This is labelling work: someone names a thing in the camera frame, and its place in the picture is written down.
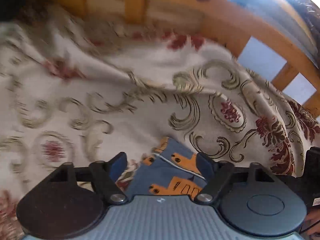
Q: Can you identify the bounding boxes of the black plastic bag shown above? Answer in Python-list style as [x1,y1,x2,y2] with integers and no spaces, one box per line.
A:
[227,0,319,64]

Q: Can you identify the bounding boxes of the wooden bed frame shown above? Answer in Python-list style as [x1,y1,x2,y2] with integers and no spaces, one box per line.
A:
[32,0,320,118]

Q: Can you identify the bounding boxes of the person's right hand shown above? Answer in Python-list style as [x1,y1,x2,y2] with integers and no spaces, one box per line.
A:
[305,206,320,235]

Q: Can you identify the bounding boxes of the blue orange patterned pants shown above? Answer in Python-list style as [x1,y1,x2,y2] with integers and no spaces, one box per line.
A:
[125,137,207,199]

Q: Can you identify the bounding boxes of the floral white bedspread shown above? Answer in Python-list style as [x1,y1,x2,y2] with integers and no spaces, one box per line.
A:
[1,6,319,239]

